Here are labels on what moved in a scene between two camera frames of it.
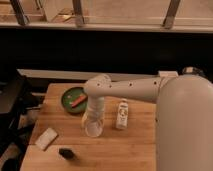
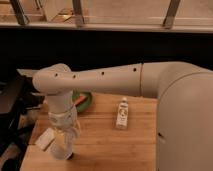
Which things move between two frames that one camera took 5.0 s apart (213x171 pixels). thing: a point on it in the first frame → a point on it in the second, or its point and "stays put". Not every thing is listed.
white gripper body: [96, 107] → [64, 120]
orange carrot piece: [79, 100] stays put
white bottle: [122, 114] stays put
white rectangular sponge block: [45, 140] stays put
